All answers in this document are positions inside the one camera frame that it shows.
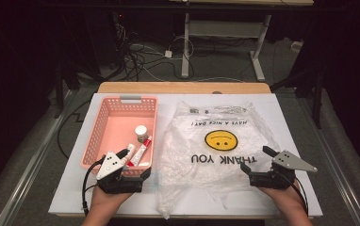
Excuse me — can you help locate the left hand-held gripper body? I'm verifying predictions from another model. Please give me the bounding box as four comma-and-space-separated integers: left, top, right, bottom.
95, 151, 143, 194

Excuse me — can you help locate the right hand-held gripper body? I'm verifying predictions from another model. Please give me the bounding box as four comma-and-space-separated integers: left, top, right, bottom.
249, 150, 319, 190

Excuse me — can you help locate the red and white tube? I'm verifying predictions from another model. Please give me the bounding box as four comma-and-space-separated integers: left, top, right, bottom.
126, 136, 154, 168

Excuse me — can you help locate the pink perforated plastic basket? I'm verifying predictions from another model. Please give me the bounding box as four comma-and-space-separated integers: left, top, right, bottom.
80, 94, 159, 177

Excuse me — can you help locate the clear printed plastic bag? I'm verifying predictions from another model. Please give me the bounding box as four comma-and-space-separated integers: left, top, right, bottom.
154, 100, 281, 220

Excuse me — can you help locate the person's left hand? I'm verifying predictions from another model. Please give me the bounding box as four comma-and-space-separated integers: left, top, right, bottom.
88, 185, 134, 218

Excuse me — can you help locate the person's right hand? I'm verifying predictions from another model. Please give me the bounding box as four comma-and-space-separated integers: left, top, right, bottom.
257, 182, 304, 215

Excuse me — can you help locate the small white dropper bottle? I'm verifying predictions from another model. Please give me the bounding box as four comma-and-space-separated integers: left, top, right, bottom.
120, 143, 137, 166

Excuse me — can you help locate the white-capped small jar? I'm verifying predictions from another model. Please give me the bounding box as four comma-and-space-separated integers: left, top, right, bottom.
134, 124, 150, 144

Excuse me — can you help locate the white board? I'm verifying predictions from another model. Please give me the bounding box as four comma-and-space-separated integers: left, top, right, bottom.
48, 92, 323, 218

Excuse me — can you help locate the black metal stand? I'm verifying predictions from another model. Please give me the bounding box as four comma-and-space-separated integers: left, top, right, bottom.
53, 57, 82, 120
270, 64, 324, 130

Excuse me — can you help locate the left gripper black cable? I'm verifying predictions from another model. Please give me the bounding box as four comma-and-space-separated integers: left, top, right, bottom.
80, 155, 106, 217

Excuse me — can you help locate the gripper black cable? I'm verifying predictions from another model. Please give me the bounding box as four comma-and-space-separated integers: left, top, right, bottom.
80, 155, 106, 217
289, 176, 310, 217

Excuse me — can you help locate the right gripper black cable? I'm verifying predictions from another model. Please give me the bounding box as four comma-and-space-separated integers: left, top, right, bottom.
289, 176, 310, 217

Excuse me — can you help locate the black floor cable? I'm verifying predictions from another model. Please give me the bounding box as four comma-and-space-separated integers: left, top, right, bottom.
57, 99, 91, 160

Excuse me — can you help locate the metal floor rail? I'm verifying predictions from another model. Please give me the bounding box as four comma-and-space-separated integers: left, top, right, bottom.
294, 93, 360, 226
0, 89, 74, 226

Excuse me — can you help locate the tangle of floor cables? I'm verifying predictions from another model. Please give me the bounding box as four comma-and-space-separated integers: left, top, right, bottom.
113, 22, 196, 83

